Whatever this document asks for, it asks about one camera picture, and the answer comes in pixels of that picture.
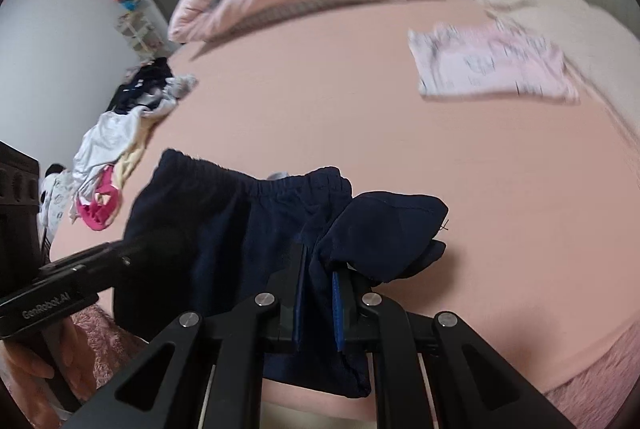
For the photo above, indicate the pink bed sheet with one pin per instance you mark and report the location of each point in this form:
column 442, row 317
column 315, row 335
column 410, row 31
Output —
column 325, row 109

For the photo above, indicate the white shelf rack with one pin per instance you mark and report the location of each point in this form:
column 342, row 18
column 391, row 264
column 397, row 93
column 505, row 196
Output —
column 137, row 31

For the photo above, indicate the pink fluffy blanket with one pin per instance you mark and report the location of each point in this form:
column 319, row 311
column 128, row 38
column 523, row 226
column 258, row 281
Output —
column 600, row 389

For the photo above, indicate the white cloth with black print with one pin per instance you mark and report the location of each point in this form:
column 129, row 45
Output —
column 57, row 199

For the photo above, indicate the pale yellow garment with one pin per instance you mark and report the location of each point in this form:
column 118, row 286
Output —
column 132, row 159

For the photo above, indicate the person's left hand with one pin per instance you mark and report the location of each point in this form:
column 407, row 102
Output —
column 25, row 359

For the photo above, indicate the white garment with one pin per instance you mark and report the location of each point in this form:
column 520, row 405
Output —
column 110, row 134

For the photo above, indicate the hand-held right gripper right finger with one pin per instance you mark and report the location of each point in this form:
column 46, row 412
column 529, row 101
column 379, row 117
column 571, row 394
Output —
column 339, row 309

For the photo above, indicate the dark navy garment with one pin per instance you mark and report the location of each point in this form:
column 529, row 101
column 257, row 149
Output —
column 145, row 81

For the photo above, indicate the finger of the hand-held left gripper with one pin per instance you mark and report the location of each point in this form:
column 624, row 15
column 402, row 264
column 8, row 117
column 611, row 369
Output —
column 100, row 259

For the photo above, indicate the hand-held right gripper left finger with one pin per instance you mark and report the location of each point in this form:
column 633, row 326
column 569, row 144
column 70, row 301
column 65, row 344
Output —
column 300, row 304

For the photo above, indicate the folded pink printed garment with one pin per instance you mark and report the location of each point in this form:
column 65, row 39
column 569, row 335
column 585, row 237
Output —
column 500, row 64

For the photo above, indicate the navy pants with white stripes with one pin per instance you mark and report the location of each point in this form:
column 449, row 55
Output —
column 210, row 234

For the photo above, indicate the magenta garment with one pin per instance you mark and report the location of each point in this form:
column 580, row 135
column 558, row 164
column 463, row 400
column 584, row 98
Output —
column 100, row 214

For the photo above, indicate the grey garment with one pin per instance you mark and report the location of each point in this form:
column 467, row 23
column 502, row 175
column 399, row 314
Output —
column 177, row 89

